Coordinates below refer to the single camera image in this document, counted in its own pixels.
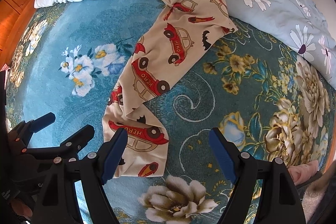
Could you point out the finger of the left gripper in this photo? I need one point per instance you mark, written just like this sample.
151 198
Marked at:
70 147
35 125

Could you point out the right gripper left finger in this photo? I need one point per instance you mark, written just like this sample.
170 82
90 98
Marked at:
57 201

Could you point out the left hand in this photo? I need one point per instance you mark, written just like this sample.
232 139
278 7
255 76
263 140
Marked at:
21 209

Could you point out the beige car print garment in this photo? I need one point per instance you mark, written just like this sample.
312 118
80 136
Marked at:
182 33

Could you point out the right hand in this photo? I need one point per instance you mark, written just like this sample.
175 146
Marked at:
302 173

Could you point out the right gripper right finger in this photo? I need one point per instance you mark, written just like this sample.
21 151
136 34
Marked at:
279 200

